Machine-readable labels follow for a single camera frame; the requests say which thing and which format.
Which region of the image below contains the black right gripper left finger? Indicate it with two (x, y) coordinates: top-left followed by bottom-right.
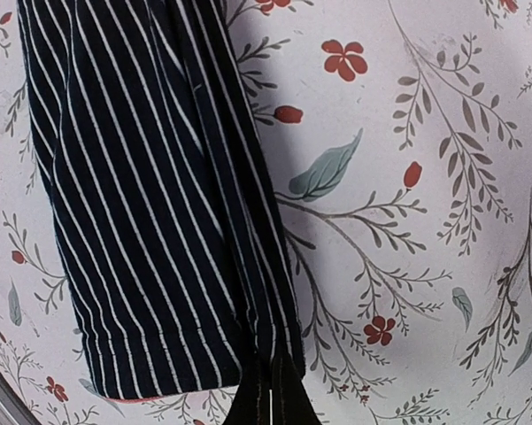
(223, 356), (271, 425)

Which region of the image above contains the floral table mat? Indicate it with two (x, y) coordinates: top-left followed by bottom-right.
(0, 1), (532, 424)

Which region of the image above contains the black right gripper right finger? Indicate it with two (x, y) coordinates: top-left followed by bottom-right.
(271, 350), (320, 425)

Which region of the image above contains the navy striped underwear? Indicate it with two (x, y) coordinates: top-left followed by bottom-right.
(18, 1), (305, 400)

